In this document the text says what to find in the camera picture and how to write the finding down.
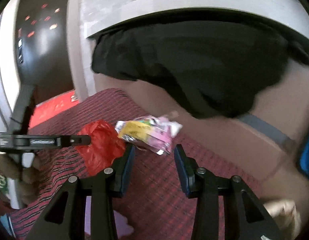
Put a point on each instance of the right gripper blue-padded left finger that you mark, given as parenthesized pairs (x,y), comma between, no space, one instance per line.
(64,216)

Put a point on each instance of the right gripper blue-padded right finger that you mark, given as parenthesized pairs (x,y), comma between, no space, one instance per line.
(245,216)

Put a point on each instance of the red plastic bag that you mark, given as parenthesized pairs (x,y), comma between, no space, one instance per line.
(104,148)

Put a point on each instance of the pink yellow snack wrapper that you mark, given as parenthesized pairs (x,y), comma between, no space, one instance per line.
(151,133)

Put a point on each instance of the beige trash bag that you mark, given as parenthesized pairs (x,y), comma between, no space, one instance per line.
(286,216)

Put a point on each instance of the left hand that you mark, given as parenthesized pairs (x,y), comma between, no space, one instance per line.
(27,178)

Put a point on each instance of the red door mat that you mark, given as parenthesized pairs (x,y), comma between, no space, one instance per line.
(52,107)

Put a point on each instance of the purple paper piece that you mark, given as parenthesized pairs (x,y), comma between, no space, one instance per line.
(122,225)

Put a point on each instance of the black refrigerator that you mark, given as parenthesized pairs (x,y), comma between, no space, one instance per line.
(34,48)

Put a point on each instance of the black cloth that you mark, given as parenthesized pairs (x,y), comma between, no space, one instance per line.
(209,68)

